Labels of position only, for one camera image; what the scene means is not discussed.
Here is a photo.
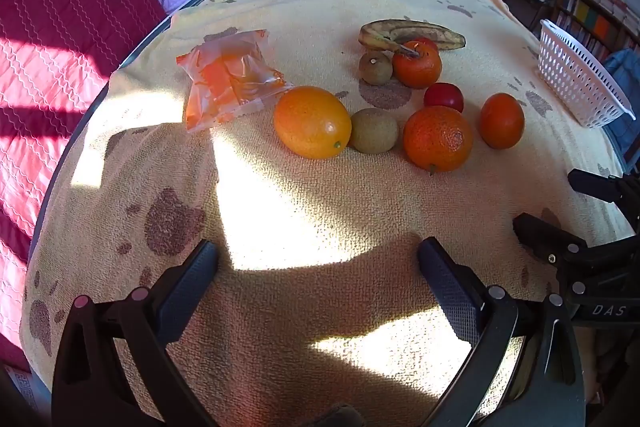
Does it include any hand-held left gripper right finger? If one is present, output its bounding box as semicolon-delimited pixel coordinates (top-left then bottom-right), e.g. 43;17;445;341
417;237;587;427

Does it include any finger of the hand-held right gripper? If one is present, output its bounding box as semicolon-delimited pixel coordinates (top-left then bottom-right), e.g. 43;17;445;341
512;212;588;265
567;169;640;210

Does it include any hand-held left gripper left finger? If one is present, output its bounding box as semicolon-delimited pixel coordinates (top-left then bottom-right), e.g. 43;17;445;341
51;239;221;427

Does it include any white plastic basket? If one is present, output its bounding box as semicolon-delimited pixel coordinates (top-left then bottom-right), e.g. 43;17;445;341
537;19;636;129

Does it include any smooth small orange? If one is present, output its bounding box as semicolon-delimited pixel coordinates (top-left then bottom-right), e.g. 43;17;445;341
479;93;526;150

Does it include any rough-skinned orange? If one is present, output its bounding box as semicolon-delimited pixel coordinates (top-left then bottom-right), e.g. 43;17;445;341
403;105;474;175

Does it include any large kiwi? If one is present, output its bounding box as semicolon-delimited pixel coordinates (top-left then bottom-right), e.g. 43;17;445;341
348;108;400;154

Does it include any large yellow-orange orange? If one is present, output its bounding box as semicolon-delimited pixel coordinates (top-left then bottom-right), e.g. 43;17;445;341
274;86;353;160

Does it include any orange with stem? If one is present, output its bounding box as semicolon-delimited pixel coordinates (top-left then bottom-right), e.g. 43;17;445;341
392;40;443;90

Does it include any clear bag of orange pieces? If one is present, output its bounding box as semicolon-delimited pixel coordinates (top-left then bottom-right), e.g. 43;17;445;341
176;29;295;134

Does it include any small kiwi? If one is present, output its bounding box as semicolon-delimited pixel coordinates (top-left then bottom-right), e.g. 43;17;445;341
358;50;394;86

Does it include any blue plaid blanket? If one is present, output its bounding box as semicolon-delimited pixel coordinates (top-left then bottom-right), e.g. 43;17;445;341
602;48;640;172

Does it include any yellow paw-print blanket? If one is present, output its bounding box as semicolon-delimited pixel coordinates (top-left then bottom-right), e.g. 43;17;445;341
20;0;636;427

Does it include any wooden bookshelf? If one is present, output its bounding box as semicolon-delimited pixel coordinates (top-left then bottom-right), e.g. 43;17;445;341
550;0;640;62

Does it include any spotted ripe banana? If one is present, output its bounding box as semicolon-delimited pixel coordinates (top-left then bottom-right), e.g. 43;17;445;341
358;20;467;54

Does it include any red quilted mattress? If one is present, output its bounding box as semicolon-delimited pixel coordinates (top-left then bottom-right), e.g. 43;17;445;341
0;0;168;373

